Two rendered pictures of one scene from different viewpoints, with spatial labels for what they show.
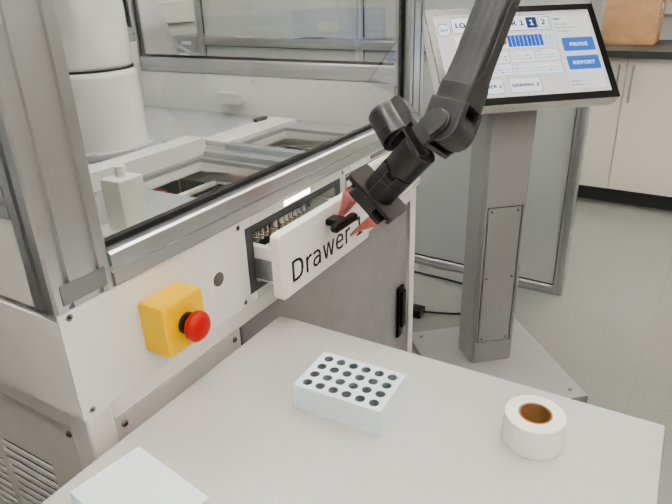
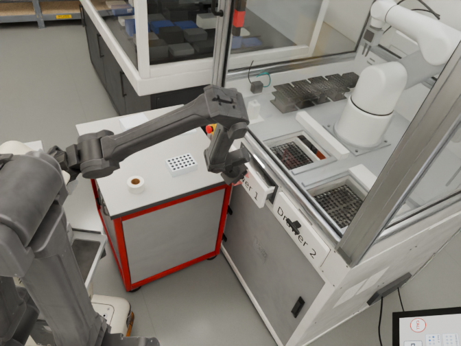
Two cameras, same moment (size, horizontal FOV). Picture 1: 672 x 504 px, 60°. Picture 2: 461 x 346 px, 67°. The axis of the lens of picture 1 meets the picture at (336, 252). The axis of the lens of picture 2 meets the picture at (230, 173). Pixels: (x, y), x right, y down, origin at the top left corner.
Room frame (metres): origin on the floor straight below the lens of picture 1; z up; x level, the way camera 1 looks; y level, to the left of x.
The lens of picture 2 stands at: (1.28, -0.97, 1.88)
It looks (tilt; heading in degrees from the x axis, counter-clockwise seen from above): 44 degrees down; 113
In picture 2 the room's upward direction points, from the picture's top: 10 degrees clockwise
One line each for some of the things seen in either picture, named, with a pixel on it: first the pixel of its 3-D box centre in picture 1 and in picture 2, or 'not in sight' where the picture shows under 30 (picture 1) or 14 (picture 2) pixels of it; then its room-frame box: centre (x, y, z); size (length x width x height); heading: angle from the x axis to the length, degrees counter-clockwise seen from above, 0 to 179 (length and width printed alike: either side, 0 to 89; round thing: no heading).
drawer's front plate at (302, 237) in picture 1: (325, 236); (245, 175); (0.93, 0.02, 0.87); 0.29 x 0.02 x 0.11; 149
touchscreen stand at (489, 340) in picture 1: (501, 238); not in sight; (1.73, -0.54, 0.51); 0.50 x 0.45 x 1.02; 10
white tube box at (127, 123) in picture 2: not in sight; (134, 124); (0.28, 0.08, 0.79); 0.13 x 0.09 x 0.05; 64
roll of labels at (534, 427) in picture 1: (533, 426); (135, 185); (0.55, -0.23, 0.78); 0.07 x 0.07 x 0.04
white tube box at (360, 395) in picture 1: (350, 391); (181, 165); (0.63, -0.01, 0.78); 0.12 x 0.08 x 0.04; 61
